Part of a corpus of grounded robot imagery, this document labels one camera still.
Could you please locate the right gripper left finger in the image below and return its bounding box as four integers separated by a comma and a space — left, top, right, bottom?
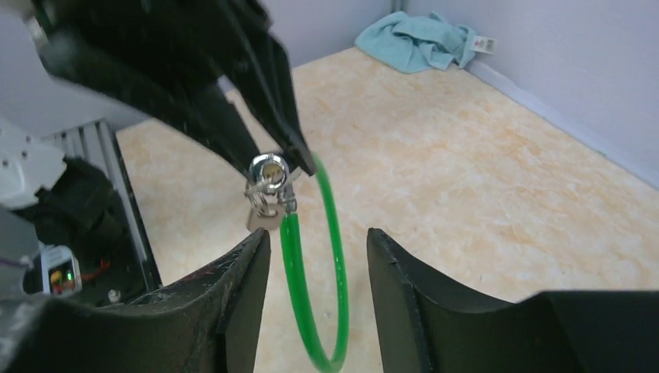
1, 230, 271, 372

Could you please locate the light blue cloth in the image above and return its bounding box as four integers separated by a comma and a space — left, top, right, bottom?
354, 11, 497, 74

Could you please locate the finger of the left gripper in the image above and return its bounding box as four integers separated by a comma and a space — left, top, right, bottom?
31, 1, 259, 175
216, 1, 317, 176

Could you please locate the green cable lock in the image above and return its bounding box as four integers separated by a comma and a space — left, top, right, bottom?
248, 152, 351, 373

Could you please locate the silver key pair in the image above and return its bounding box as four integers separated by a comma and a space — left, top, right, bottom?
244, 169, 302, 232

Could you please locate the aluminium frame rail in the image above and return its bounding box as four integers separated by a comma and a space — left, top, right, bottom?
43, 120, 118, 178

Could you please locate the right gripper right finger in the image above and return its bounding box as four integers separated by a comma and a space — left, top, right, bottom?
367, 228, 658, 372

